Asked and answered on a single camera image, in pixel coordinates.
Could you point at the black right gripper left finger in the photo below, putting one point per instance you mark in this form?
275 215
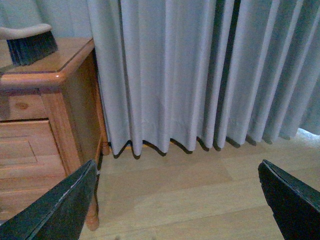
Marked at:
60 213

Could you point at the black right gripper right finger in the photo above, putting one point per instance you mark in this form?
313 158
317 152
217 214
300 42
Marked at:
295 205

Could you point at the grey pleated curtain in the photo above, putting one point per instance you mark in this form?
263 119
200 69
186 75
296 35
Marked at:
183 70

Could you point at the beige hand brush black bristles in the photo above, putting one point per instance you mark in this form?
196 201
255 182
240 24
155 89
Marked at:
29 44

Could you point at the wooden nightstand cabinet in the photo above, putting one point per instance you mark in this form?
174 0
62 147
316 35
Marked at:
51 121

